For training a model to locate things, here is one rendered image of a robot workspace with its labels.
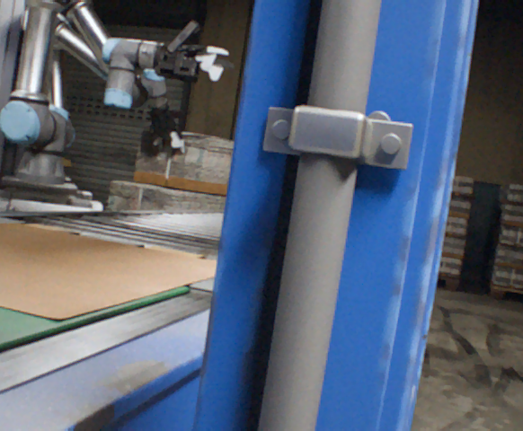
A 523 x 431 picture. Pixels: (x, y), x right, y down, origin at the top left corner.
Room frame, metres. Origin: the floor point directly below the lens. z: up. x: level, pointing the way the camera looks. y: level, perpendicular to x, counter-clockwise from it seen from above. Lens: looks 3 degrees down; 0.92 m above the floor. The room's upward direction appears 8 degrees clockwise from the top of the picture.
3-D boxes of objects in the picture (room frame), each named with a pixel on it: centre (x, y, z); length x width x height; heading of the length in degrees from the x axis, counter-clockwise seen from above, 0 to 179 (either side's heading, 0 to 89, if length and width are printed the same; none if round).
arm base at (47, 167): (2.05, 0.69, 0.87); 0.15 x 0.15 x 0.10
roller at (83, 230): (1.10, 0.19, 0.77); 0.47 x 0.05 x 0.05; 74
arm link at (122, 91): (1.90, 0.44, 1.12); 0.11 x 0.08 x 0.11; 173
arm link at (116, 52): (1.88, 0.44, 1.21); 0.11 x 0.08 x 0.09; 83
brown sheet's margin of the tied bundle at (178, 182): (2.87, 0.24, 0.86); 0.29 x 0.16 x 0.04; 147
